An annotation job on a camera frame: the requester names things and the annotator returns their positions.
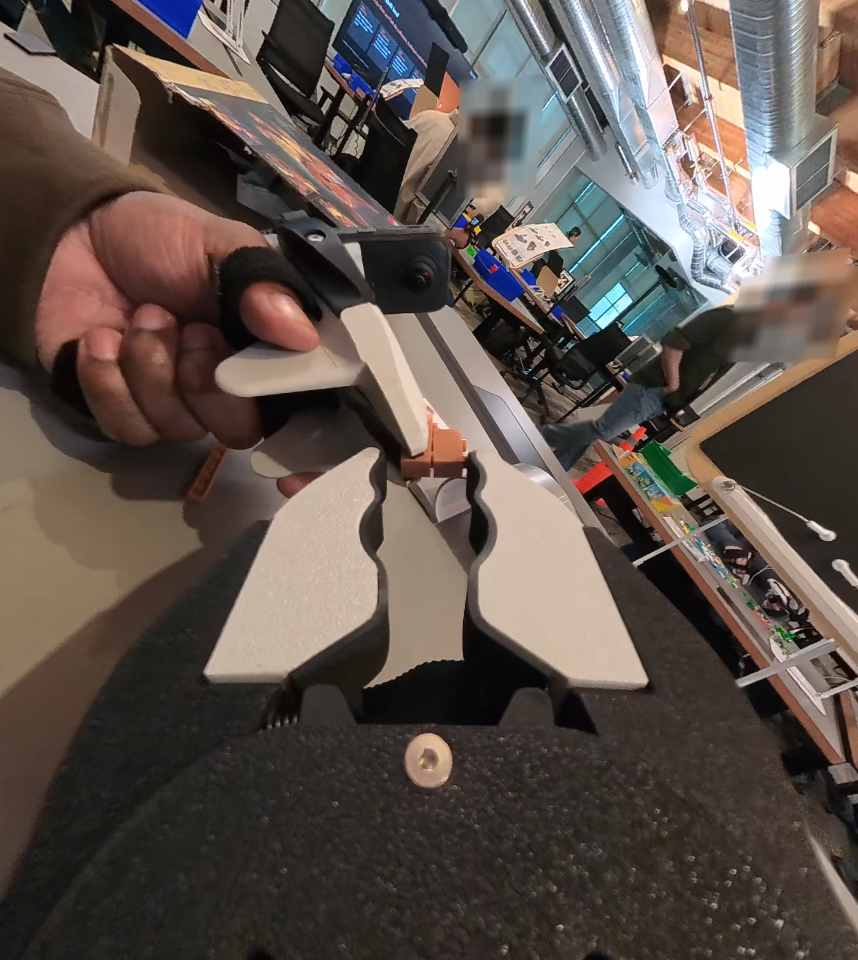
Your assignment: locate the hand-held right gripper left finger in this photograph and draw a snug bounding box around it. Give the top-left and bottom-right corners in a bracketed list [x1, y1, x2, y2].
[204, 447, 387, 687]

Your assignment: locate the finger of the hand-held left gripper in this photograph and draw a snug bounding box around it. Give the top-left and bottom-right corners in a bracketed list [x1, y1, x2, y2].
[340, 302, 432, 460]

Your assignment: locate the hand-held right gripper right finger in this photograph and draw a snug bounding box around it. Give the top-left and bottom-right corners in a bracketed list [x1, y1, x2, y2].
[466, 450, 651, 692]

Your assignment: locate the orange toy brick assembly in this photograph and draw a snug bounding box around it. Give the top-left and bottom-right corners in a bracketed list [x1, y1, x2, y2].
[400, 422, 470, 481]

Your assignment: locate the person's left forearm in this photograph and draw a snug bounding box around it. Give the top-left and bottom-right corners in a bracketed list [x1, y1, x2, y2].
[0, 33, 168, 361]

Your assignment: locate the grey desk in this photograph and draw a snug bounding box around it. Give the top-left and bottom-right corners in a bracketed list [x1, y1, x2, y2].
[0, 0, 610, 960]

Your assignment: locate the person's left hand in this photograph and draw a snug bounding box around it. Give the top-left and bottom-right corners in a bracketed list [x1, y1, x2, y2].
[35, 191, 324, 500]

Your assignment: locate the silver monitor stand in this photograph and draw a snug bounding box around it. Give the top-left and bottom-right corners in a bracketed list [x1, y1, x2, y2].
[417, 311, 606, 534]

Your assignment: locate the black office chair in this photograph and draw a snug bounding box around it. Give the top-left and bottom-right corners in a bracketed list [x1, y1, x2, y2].
[256, 0, 336, 125]
[357, 93, 419, 215]

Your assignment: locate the printed instruction sheet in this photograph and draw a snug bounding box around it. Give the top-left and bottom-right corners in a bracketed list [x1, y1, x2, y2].
[492, 222, 574, 265]

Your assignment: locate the orange toy plate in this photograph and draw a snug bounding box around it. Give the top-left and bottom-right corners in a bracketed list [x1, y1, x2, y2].
[187, 444, 229, 502]

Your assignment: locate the long table with toy bricks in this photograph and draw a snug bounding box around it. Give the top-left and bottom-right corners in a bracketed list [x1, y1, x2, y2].
[594, 438, 858, 826]

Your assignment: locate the printed toy set box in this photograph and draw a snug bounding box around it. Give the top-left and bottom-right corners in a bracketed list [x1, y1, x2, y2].
[93, 43, 404, 230]

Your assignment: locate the black panel with wooden rim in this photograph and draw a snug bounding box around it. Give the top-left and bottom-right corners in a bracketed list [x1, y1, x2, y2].
[684, 322, 858, 721]

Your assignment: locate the blue plastic bin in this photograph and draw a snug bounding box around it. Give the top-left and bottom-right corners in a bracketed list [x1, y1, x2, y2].
[125, 0, 205, 39]

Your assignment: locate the dark wall screen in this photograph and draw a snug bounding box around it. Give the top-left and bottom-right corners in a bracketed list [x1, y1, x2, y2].
[331, 0, 479, 84]

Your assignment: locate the white metal bracket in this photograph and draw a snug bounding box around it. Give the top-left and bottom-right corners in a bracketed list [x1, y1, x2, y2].
[702, 476, 858, 690]

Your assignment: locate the silver ventilation duct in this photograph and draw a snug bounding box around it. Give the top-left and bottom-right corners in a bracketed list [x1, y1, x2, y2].
[507, 0, 839, 294]

